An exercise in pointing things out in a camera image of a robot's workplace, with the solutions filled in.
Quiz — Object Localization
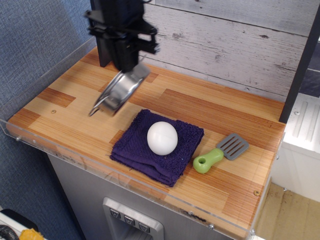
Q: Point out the white ribbed appliance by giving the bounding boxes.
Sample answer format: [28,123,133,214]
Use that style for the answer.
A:
[284,93,320,154]

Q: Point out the white egg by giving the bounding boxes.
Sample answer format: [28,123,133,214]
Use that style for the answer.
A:
[147,121,178,156]

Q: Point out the dark upright post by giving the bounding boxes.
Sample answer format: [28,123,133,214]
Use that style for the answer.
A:
[278,5,320,124]
[89,0,115,67]

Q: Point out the green handled grey spatula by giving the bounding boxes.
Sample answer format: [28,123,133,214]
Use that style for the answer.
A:
[193,133,250,174]

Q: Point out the silver dispenser panel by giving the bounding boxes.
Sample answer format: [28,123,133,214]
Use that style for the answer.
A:
[102,197,165,240]

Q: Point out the clear acrylic table guard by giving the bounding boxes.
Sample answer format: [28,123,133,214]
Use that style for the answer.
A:
[0,44,285,240]

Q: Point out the stainless steel pot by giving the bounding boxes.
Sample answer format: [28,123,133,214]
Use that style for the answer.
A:
[89,62,151,117]

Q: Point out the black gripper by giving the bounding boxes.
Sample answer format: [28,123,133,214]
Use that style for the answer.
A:
[84,0,160,73]

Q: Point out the dark right upright post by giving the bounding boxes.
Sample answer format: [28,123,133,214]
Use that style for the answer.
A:
[278,5,320,124]

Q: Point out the yellow object bottom corner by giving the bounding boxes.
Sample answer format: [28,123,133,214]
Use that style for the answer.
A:
[19,228,45,240]

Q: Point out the purple folded towel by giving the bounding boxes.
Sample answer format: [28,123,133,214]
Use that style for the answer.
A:
[110,109,204,187]

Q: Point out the dark left upright post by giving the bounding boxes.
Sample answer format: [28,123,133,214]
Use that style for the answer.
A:
[89,0,115,67]

